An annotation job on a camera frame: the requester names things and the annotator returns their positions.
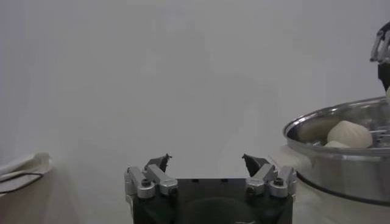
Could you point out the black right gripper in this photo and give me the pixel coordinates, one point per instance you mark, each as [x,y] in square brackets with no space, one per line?
[386,26]

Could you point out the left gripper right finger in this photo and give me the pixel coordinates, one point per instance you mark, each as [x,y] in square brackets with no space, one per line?
[265,179]

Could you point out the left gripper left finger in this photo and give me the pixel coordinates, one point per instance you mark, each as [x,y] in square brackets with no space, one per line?
[152,181]

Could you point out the white steamed baozi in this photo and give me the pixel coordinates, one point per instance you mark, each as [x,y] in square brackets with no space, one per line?
[335,144]
[350,132]

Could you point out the stainless steel steamer basket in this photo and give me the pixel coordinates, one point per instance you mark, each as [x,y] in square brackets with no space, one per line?
[341,173]

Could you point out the white folded cloth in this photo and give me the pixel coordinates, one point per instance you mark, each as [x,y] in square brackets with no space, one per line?
[24,164]

